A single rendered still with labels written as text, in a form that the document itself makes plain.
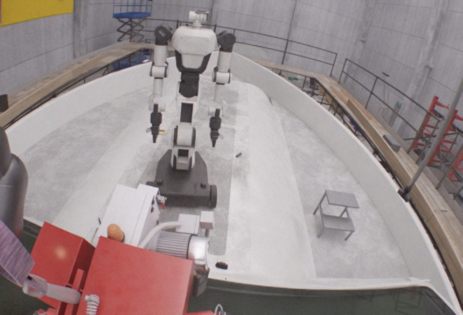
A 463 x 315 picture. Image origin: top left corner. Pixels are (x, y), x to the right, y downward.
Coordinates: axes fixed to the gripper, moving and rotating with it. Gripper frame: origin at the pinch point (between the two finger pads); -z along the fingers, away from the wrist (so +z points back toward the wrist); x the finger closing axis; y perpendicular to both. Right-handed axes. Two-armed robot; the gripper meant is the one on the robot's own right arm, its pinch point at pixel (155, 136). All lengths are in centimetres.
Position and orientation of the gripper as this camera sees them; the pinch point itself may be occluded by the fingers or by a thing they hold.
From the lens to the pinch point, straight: 180.6
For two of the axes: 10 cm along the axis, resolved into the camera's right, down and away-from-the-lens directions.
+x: 1.7, 3.6, -9.2
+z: 1.4, -9.3, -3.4
